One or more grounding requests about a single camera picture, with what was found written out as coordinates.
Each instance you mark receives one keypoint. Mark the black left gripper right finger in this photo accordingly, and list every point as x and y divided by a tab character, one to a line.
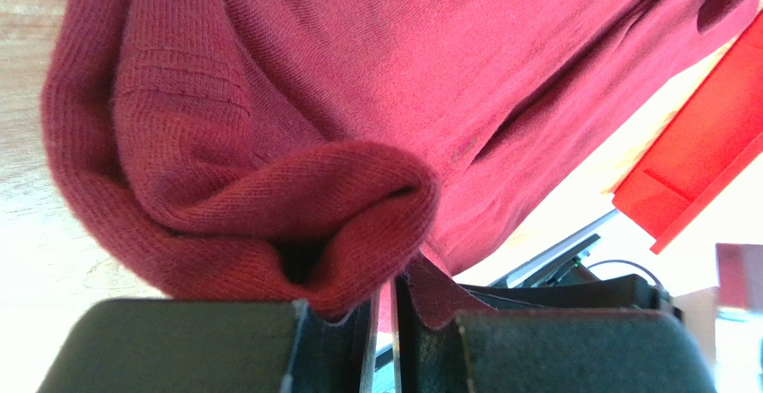
618	335

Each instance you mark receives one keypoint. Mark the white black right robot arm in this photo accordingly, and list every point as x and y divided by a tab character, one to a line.
565	282

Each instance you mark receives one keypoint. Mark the dark red t shirt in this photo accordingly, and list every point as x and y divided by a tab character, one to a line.
307	149

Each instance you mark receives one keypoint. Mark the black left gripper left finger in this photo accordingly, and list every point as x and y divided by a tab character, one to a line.
153	345

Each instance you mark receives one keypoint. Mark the red plastic tray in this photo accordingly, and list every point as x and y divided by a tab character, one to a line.
713	137

